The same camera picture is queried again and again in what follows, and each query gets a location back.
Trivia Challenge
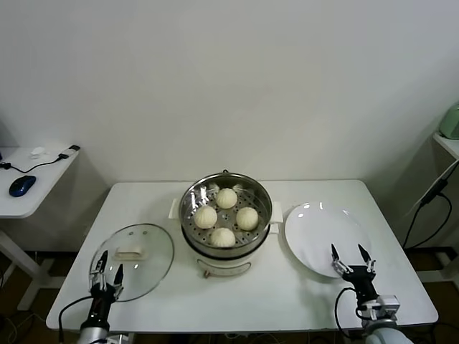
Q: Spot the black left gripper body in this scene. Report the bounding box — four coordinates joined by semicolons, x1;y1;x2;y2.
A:
88;282;120;320

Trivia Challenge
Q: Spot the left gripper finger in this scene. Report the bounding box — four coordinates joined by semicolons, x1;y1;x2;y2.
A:
109;264;125;298
90;249;110;287

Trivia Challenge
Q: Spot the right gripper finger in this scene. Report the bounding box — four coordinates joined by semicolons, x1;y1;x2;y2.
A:
357;244;377;279
330;243;353;279

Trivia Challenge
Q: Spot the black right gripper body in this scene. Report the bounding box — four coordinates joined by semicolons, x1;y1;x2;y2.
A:
342;264;377;305

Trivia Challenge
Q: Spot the oval glass lid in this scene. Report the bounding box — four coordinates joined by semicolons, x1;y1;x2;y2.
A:
89;223;176;301

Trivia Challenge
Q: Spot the white steamed baozi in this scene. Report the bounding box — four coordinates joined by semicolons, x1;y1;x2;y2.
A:
193;205;219;229
235;206;260;231
209;226;237;249
215;188;237;210

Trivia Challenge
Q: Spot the stainless steel steamer basket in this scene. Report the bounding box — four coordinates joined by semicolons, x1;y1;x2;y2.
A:
178;173;273;259

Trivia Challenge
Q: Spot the white round plate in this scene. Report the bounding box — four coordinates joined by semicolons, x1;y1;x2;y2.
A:
285;202;372;279

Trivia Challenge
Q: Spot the white side desk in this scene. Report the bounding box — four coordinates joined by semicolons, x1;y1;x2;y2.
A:
0;145;82;311

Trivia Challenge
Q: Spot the blue computer mouse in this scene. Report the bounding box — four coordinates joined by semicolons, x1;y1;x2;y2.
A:
9;175;37;197

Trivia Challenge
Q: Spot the white shelf board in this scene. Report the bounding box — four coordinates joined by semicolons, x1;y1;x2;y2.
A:
432;131;459;161

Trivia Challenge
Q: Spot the mint green appliance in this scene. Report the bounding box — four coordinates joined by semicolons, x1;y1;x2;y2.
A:
437;102;459;139

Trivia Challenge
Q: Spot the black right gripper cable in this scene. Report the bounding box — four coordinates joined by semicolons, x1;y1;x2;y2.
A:
335;287;359;340

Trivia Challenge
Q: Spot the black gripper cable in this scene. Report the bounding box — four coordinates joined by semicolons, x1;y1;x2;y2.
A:
58;295;94;344
335;287;359;340

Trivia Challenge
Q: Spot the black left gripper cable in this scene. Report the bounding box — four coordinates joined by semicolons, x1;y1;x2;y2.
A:
58;295;94;344

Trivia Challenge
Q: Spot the black power adapter cable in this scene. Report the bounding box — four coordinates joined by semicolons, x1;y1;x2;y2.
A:
401;177;453;250

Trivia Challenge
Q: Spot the thin white cable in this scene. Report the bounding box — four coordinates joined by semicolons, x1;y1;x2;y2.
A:
403;163;459;219

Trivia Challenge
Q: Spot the black cable with adapter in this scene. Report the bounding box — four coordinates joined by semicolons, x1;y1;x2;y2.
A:
0;145;80;173

